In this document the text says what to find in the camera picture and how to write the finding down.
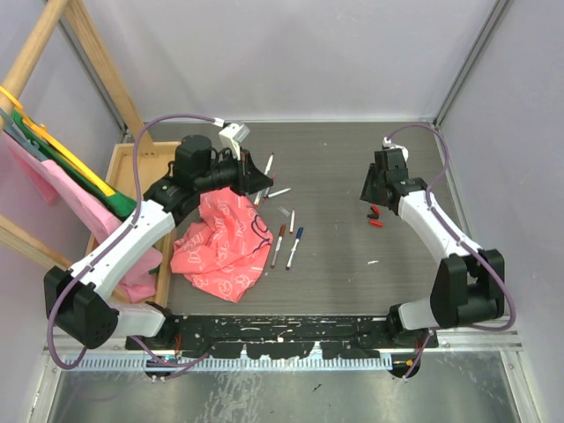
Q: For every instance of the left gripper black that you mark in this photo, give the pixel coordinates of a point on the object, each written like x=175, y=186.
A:
x=248, y=178

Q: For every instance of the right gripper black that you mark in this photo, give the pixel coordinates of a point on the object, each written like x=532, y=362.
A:
x=368, y=195

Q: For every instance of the white pen brown cap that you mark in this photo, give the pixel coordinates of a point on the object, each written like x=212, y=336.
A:
x=277, y=247

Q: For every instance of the short white pen red tip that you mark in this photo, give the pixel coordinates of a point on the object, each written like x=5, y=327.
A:
x=269, y=164

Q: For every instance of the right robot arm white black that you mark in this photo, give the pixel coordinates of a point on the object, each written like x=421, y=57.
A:
x=467, y=285

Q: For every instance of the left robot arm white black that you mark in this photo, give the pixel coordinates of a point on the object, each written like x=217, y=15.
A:
x=76, y=300

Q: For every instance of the white pen lying crosswise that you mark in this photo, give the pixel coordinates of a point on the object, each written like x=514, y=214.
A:
x=278, y=193

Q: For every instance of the short white pen beside cloth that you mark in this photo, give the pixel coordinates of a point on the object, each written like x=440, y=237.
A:
x=292, y=220

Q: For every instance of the coral patterned cloth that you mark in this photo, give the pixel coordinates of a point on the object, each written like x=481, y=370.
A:
x=225, y=252

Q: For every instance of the wooden rack base tray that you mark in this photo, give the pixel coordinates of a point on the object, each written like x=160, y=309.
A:
x=151, y=168

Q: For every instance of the green garment on hanger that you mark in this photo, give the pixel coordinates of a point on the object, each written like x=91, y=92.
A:
x=119, y=204

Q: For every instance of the aluminium corner profile left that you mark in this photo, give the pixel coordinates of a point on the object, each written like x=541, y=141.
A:
x=88, y=66

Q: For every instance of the aluminium corner profile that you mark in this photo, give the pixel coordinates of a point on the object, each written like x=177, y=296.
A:
x=486, y=32
x=88, y=66

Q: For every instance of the pink garment on hanger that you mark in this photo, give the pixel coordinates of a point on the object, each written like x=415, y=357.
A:
x=53, y=183

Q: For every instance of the aluminium corner profile right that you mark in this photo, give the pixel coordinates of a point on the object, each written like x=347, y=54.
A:
x=486, y=32

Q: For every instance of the yellow hanger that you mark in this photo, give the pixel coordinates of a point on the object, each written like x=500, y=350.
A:
x=41, y=131

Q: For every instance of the grey-blue hanger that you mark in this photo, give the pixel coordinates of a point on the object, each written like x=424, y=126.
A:
x=13, y=130

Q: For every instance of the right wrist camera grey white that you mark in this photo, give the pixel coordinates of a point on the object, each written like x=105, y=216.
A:
x=388, y=144

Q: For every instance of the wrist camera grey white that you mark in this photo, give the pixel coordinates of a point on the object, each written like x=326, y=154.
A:
x=388, y=144
x=232, y=135

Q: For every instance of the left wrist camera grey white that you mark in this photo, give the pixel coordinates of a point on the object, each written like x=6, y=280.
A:
x=232, y=135

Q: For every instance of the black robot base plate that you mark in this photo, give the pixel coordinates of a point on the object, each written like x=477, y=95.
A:
x=281, y=336

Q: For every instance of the aluminium rail front edge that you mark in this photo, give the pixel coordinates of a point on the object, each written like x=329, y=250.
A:
x=466, y=340

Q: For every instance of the slotted cable duct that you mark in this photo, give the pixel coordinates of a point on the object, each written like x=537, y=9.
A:
x=312, y=363

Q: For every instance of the wooden clothes rack frame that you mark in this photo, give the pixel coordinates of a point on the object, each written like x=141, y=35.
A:
x=13, y=236

